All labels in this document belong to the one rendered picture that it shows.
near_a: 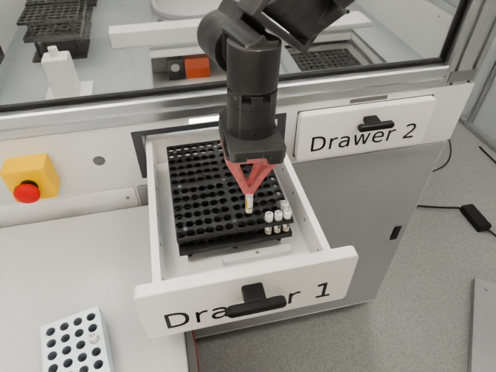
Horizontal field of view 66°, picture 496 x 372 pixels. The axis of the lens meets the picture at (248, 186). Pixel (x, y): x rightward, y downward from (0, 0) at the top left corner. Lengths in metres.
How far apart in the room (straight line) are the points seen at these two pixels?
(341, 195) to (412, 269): 0.84
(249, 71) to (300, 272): 0.26
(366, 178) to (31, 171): 0.71
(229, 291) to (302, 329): 1.00
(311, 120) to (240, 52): 0.38
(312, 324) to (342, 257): 1.00
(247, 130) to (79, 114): 0.36
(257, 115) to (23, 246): 0.56
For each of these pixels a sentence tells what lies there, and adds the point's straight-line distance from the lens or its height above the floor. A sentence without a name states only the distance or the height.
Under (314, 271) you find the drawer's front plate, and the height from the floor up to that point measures 0.91.
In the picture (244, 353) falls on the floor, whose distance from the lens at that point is 1.45.
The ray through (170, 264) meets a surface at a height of 0.84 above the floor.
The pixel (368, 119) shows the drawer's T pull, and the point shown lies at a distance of 0.80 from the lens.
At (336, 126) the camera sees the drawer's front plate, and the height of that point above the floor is 0.89.
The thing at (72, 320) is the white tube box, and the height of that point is 0.80.
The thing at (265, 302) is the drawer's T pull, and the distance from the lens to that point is 0.49.
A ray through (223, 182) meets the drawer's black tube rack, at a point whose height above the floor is 0.90.
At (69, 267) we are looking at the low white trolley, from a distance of 0.77.
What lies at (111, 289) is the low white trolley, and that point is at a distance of 0.71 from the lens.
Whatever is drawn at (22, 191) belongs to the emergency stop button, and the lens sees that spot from 0.74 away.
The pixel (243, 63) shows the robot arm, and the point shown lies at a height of 1.16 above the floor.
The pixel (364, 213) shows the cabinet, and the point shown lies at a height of 0.58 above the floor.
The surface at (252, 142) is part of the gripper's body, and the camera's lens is 0.44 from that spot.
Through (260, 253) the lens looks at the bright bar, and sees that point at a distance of 0.61.
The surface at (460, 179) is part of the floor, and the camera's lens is 2.24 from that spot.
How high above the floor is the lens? 1.34
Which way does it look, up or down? 44 degrees down
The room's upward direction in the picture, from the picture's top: straight up
